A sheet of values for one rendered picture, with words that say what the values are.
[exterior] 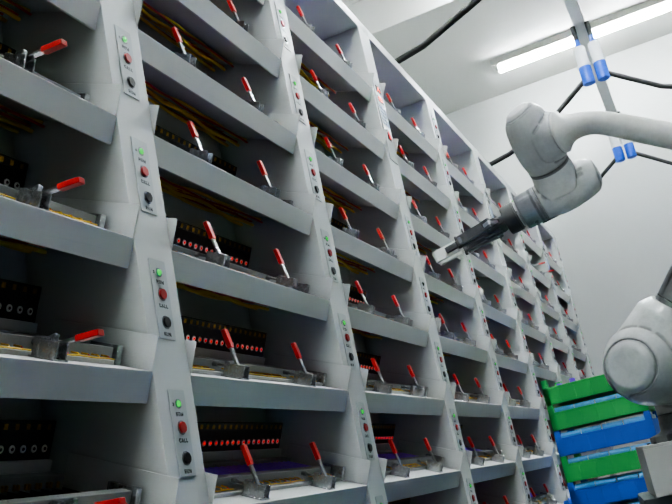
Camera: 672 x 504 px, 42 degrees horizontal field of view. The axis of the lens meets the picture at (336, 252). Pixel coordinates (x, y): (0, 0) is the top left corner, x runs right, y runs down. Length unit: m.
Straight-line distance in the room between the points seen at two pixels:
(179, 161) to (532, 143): 0.91
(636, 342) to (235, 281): 0.79
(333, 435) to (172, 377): 0.66
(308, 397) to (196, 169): 0.49
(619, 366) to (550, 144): 0.56
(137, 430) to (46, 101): 0.47
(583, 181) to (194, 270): 1.07
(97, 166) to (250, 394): 0.45
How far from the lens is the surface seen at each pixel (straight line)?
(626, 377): 1.83
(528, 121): 2.10
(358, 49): 2.87
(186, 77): 1.66
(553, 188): 2.16
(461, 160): 4.15
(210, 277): 1.49
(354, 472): 1.87
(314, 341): 1.92
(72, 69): 1.48
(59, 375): 1.12
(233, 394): 1.46
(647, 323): 1.86
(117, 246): 1.28
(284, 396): 1.62
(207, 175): 1.59
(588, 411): 2.88
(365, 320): 2.11
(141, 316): 1.28
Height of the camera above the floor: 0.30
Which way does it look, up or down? 16 degrees up
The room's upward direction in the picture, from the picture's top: 12 degrees counter-clockwise
